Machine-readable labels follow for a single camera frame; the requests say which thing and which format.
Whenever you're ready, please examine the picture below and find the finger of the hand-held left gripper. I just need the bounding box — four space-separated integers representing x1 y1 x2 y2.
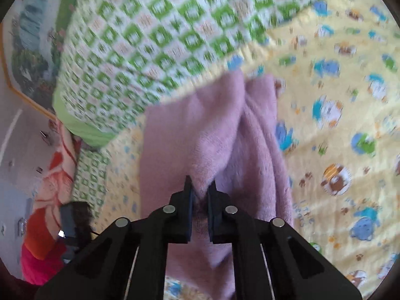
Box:
59 202 93 241

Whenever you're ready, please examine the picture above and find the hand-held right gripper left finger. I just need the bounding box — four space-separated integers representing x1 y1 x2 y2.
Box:
34 175 196 300

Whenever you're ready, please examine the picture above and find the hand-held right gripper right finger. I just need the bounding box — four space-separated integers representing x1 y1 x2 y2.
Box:
207 180 363 300

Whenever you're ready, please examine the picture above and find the purple knit sweater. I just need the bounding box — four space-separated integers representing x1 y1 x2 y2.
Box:
139 70 294 300

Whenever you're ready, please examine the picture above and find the red white floral blanket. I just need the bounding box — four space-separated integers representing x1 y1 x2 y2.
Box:
20 124 82 257

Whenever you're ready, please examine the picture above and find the red cloth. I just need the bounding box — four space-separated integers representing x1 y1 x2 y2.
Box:
20 245 69 286

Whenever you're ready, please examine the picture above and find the green checkered pillow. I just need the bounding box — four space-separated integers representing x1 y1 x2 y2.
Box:
73 148 111 218

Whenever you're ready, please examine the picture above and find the yellow cartoon bedsheet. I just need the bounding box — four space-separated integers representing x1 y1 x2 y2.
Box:
92 0 400 300

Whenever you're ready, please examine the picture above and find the green checkered quilt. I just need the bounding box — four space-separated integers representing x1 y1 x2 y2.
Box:
52 0 363 149

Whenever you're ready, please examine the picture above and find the framed wall poster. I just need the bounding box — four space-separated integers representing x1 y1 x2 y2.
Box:
0 0 80 120

